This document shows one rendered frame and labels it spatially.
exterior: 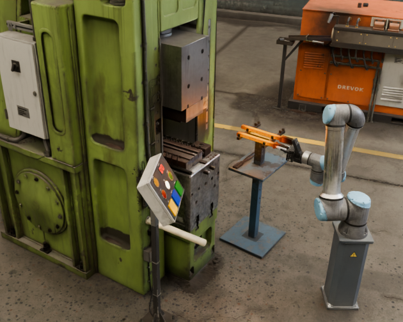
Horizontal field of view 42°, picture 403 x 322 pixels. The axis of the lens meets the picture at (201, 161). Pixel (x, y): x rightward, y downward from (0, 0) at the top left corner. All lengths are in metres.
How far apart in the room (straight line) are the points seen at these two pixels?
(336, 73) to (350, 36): 0.54
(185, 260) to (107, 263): 0.57
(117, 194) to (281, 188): 2.00
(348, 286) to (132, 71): 2.02
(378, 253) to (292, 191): 1.06
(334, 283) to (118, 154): 1.69
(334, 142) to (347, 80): 3.42
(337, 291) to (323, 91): 3.48
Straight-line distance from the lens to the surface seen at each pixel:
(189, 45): 3.11
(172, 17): 3.17
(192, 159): 3.45
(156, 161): 2.97
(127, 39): 2.93
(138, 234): 3.51
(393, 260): 4.42
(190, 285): 3.89
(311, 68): 6.64
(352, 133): 3.37
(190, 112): 3.27
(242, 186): 5.03
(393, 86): 6.62
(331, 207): 3.34
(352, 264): 3.63
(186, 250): 3.75
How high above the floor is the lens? 2.65
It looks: 29 degrees down
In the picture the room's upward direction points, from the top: 1 degrees clockwise
